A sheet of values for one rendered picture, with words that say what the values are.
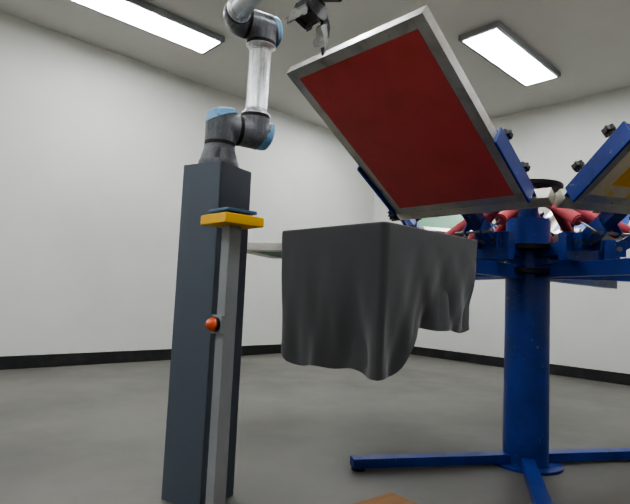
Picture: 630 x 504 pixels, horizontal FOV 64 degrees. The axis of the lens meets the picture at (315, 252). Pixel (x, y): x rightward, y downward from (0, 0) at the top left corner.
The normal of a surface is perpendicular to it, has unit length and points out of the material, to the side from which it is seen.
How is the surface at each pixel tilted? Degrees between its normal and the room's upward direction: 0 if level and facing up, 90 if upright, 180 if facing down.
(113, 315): 90
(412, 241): 92
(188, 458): 90
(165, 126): 90
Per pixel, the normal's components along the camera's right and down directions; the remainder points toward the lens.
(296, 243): -0.73, -0.07
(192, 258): -0.49, -0.10
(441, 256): 0.69, 0.07
